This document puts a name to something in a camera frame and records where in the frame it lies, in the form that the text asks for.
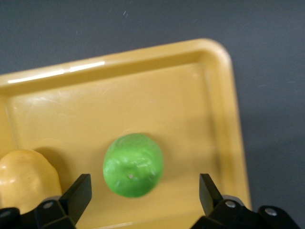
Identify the green apple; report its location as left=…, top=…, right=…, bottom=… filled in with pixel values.
left=102, top=133, right=164, bottom=198

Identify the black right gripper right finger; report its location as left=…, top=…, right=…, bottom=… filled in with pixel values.
left=199, top=173, right=301, bottom=229

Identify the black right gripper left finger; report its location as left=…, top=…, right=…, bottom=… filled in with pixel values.
left=33, top=173, right=93, bottom=229

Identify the yellow plastic tray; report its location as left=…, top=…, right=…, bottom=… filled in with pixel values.
left=0, top=38, right=253, bottom=229

